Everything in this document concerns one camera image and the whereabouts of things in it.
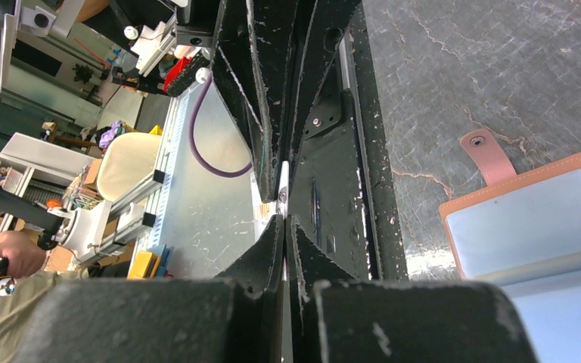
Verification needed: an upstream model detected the person in olive shirt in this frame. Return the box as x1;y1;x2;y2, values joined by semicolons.
0;231;89;362

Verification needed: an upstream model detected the beige office chair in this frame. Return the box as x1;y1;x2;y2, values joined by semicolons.
96;132;162;202

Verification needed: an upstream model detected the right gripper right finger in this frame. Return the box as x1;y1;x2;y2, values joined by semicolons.
285;216;536;362

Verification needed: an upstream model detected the brown leather card holder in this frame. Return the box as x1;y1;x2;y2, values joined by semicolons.
439;129;581;362

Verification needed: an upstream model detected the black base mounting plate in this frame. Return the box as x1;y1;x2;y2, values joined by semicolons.
290;8;408;280

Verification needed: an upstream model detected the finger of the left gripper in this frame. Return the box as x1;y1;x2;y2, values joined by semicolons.
211;1;281;202
288;1;360;171

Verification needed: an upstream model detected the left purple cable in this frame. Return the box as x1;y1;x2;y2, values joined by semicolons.
188;70;254;179

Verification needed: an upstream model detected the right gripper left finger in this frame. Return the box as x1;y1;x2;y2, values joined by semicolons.
14;215;284;362

